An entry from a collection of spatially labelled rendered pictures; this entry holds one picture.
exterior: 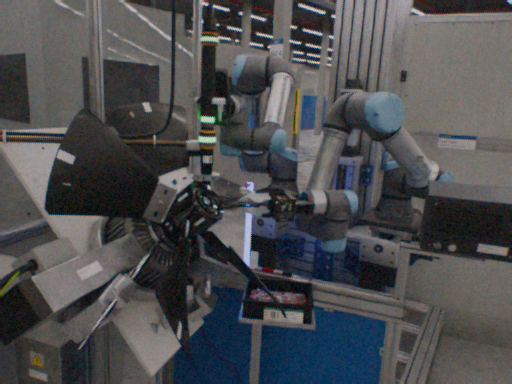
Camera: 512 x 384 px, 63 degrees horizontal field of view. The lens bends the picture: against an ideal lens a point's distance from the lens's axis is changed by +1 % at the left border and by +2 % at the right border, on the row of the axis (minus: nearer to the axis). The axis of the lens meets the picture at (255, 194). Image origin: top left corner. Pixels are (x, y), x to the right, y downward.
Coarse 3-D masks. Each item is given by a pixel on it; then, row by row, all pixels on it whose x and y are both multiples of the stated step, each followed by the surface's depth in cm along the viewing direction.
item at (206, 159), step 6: (210, 6) 102; (210, 12) 102; (204, 18) 102; (210, 18) 102; (204, 24) 102; (210, 24) 102; (216, 24) 103; (204, 30) 105; (210, 30) 105; (216, 30) 105; (204, 150) 109; (210, 150) 109; (204, 156) 109; (210, 156) 109; (204, 162) 109; (210, 162) 110; (204, 168) 110; (210, 168) 110; (204, 174) 110; (210, 174) 111; (204, 180) 111
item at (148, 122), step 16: (112, 112) 111; (144, 112) 114; (160, 112) 116; (176, 112) 119; (128, 128) 111; (144, 128) 112; (160, 128) 113; (176, 128) 115; (144, 160) 108; (160, 160) 109; (176, 160) 110
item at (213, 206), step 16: (192, 192) 98; (208, 192) 105; (176, 208) 99; (192, 208) 97; (208, 208) 101; (160, 224) 101; (176, 224) 100; (192, 224) 99; (208, 224) 100; (176, 240) 102; (192, 240) 107
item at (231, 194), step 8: (216, 184) 132; (224, 184) 133; (232, 184) 135; (216, 192) 125; (224, 192) 126; (232, 192) 127; (240, 192) 129; (248, 192) 133; (224, 200) 117; (232, 200) 119
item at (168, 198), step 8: (160, 184) 97; (160, 192) 97; (168, 192) 99; (176, 192) 100; (152, 200) 96; (168, 200) 99; (152, 208) 97; (160, 208) 98; (168, 208) 100; (144, 216) 96; (152, 216) 98; (160, 216) 99
